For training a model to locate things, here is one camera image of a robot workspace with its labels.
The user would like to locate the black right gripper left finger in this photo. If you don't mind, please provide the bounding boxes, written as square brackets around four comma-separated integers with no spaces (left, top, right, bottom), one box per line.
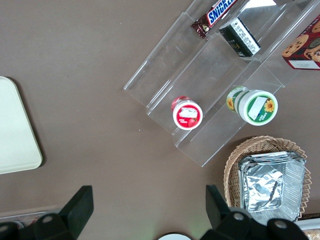
[0,185,95,240]

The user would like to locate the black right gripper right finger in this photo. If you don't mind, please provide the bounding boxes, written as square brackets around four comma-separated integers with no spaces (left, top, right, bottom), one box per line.
[201,184,307,240]

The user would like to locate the green gum container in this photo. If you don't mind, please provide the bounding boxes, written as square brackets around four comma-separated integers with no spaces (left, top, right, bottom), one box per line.
[226,86,279,126]

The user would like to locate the red gum container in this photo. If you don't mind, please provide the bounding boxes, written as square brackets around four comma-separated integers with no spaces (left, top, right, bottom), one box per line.
[171,95,204,131]

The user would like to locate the cream plastic tray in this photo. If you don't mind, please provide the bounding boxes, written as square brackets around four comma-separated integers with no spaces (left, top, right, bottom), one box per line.
[0,76,43,175]

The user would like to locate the clear acrylic bottle rack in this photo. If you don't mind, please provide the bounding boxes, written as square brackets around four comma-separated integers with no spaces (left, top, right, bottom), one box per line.
[0,204,60,226]

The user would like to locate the wicker basket with foil pans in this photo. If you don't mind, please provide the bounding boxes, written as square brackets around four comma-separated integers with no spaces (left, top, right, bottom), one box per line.
[223,135,312,218]

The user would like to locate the stacked aluminium foil pans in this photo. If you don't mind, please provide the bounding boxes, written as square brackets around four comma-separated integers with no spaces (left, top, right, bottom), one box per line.
[237,151,307,226]

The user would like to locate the white snack bin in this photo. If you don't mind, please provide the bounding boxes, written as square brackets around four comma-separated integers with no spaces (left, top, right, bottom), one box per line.
[297,217,320,240]

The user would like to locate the clear acrylic stepped shelf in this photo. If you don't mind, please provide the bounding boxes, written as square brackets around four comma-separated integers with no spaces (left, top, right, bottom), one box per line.
[122,0,320,168]

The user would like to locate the small black box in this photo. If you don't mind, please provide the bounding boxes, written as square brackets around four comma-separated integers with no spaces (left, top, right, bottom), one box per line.
[218,17,261,58]

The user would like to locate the red cookie box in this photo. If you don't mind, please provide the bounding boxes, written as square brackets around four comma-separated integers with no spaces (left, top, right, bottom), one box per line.
[281,14,320,71]

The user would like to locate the Snickers chocolate bar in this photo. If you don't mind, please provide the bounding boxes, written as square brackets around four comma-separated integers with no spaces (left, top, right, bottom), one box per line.
[191,0,238,40]

